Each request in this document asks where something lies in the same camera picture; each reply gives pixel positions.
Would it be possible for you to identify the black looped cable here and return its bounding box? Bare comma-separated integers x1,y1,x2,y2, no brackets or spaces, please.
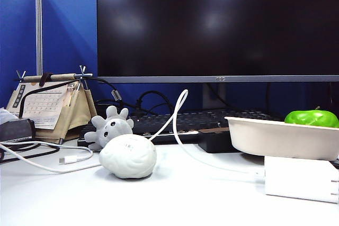
129,90,175,117

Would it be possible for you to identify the long white charger cable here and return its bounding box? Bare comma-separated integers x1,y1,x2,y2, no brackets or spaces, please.
0,89,265,184

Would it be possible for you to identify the black mechanical keyboard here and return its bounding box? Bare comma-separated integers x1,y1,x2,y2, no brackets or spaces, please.
77,108,281,147

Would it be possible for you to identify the aluminium partition frame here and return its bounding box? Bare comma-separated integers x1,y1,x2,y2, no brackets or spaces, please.
14,0,97,76

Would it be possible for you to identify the grey plush octopus keychain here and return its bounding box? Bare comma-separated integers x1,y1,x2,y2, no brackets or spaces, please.
84,105,135,150

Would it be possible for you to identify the thin black cable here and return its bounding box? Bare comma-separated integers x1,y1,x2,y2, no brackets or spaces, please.
0,142,60,165

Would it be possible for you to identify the beige canvas desk calendar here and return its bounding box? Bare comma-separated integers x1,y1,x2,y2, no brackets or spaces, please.
5,65,99,144

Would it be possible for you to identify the beige paper bowl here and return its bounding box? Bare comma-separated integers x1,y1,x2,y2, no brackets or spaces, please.
224,116,339,162

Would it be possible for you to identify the black cable with ferrite bead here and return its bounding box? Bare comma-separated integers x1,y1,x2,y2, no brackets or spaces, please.
18,76,141,119

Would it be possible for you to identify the white power adapter brick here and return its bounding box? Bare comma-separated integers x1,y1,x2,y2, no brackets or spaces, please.
264,156,339,204

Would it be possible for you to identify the dark grey box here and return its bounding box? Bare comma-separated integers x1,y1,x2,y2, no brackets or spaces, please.
0,119,37,143

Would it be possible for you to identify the grey monitor stand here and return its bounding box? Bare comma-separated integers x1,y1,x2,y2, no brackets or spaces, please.
202,83,226,111

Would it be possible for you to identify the white brain-shaped squeeze toy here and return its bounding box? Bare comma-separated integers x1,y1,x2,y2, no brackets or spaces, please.
99,133,157,179

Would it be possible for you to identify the black block with brown top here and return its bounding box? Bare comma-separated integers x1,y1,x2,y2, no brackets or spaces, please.
198,127,242,154

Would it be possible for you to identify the white plastic bag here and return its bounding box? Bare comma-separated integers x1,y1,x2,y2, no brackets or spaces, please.
0,107,21,125

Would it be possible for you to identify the white cable with USB-C plug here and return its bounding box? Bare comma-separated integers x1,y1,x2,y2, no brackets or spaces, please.
0,140,94,165

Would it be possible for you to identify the large black computer monitor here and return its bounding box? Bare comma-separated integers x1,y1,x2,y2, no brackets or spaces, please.
96,0,339,84

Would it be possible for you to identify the green apple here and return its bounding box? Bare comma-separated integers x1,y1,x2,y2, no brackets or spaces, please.
284,106,339,129

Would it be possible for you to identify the small black adapter box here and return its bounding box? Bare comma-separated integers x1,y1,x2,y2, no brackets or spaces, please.
95,100,125,120

